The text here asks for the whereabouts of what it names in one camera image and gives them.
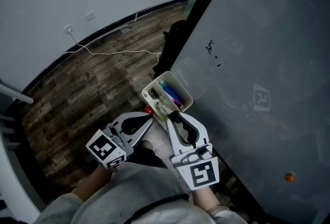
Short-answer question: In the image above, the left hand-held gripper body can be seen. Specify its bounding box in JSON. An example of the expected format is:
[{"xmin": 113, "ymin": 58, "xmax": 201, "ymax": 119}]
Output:
[{"xmin": 85, "ymin": 124, "xmax": 135, "ymax": 170}]

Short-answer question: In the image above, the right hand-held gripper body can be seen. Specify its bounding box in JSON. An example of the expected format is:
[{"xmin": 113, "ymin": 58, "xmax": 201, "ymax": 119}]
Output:
[{"xmin": 171, "ymin": 142, "xmax": 220, "ymax": 191}]

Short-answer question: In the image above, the person's right forearm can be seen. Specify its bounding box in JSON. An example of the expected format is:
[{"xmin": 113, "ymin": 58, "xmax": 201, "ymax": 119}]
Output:
[{"xmin": 192, "ymin": 186, "xmax": 222, "ymax": 217}]

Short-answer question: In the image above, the person's left forearm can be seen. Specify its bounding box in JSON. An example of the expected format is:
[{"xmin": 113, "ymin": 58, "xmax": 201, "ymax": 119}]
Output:
[{"xmin": 72, "ymin": 163, "xmax": 114, "ymax": 202}]

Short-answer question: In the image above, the large whiteboard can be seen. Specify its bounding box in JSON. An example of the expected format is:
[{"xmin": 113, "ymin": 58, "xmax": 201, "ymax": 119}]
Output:
[{"xmin": 170, "ymin": 0, "xmax": 330, "ymax": 224}]

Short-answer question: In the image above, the person's black trouser leg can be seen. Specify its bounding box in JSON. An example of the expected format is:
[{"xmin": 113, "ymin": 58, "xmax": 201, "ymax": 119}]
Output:
[{"xmin": 128, "ymin": 145, "xmax": 169, "ymax": 170}]

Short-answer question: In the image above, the blue eraser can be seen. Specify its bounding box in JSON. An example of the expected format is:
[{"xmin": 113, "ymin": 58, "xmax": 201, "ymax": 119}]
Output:
[{"xmin": 158, "ymin": 81, "xmax": 181, "ymax": 105}]

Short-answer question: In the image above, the person's grey sweatshirt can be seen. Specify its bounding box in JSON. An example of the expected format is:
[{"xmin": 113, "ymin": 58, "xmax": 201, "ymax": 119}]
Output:
[{"xmin": 33, "ymin": 161, "xmax": 248, "ymax": 224}]

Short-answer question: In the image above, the white plastic storage box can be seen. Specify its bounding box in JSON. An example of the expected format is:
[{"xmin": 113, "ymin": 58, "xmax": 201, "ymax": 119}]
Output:
[{"xmin": 141, "ymin": 71, "xmax": 194, "ymax": 120}]

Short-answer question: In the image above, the white desk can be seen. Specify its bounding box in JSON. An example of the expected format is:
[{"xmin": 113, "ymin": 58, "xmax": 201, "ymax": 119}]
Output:
[{"xmin": 0, "ymin": 77, "xmax": 47, "ymax": 224}]

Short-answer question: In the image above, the grey desk leg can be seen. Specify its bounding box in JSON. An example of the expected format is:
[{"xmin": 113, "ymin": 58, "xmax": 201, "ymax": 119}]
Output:
[{"xmin": 0, "ymin": 83, "xmax": 34, "ymax": 105}]

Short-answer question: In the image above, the black shoulder strap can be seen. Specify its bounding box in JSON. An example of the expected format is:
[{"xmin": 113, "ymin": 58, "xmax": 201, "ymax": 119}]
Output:
[{"xmin": 123, "ymin": 193, "xmax": 191, "ymax": 224}]

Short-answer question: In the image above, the white power cable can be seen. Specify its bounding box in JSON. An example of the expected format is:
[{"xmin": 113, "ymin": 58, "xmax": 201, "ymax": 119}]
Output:
[{"xmin": 67, "ymin": 31, "xmax": 163, "ymax": 63}]

